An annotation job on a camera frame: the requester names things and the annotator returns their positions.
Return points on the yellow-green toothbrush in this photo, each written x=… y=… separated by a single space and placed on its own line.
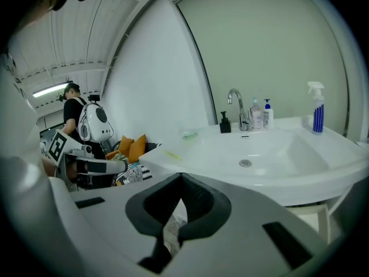
x=173 y=154

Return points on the white bottle blue pump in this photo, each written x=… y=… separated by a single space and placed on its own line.
x=268 y=118

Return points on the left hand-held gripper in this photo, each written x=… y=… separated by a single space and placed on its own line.
x=64 y=146

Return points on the orange cushion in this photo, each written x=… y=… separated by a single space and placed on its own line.
x=137 y=150
x=125 y=146

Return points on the green soap on dish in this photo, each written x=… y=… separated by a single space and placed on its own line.
x=190 y=135

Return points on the chrome faucet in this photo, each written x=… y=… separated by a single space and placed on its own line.
x=240 y=111

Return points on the black white patterned cushion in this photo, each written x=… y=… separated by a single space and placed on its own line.
x=152 y=146

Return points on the clear pump bottle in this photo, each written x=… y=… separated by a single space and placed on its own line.
x=256 y=117

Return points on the black soap dispenser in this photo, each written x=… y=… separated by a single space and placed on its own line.
x=225 y=124

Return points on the blue striped spray bottle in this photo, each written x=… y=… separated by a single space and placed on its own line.
x=318 y=117

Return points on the metal sink drain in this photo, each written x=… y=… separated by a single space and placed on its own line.
x=245 y=163

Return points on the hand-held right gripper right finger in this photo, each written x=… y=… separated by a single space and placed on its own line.
x=245 y=241

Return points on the black white striped blanket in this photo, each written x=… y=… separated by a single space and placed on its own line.
x=138 y=175

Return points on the fluorescent ceiling light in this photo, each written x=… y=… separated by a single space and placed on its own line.
x=50 y=89

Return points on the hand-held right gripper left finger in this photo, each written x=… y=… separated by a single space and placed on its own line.
x=115 y=226

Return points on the black-framed wall panel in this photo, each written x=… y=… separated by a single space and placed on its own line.
x=274 y=39

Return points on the person's left forearm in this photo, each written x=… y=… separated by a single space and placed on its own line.
x=49 y=166

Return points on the white vanity cabinet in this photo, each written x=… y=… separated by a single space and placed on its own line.
x=341 y=198

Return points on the white printed t-shirt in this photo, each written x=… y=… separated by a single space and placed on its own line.
x=11 y=97

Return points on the white hard-shell backpack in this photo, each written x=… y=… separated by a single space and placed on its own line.
x=96 y=123

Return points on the person's face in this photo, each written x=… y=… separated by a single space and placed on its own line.
x=37 y=1

